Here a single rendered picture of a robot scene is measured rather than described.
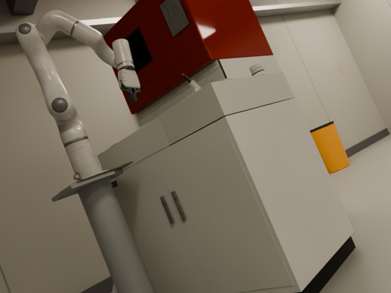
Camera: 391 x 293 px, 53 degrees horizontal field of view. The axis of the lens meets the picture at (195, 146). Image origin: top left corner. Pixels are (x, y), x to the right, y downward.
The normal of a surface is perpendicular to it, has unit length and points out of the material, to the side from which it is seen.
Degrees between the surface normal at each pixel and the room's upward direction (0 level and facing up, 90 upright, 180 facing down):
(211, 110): 90
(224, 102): 90
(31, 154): 90
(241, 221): 90
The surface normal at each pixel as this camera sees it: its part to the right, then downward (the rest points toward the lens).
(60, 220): 0.54, -0.29
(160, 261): -0.63, 0.21
